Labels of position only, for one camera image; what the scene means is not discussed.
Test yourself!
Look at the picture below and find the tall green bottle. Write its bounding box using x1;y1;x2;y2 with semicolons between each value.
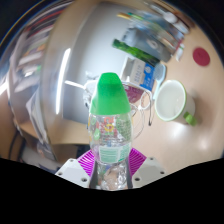
111;38;161;67

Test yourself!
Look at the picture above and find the blue and white carton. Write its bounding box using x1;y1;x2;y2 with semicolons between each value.
119;55;156;93

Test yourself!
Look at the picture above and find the white mug with green handle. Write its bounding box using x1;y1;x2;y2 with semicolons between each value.
154;79;198;127

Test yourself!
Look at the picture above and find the pink carton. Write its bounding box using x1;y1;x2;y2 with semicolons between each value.
123;83;146;104

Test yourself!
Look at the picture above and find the flat round red coaster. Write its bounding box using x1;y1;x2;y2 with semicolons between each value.
192;46;211;67

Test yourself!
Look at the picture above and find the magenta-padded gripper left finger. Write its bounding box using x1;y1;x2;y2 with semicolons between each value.
54;149;99;189

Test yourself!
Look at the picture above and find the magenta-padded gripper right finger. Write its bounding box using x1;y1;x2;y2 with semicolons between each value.
126;147;167;189

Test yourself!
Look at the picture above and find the light blue hairbrush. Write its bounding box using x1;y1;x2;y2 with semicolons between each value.
152;63;167;91

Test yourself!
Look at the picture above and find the grey shaker bottle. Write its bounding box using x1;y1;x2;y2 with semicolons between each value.
121;28;174;63

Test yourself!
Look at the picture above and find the clear bottle with green cap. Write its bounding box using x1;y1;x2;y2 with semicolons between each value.
88;72;133;192

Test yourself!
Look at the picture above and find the white LED light bar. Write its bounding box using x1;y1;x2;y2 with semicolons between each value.
54;47;72;116

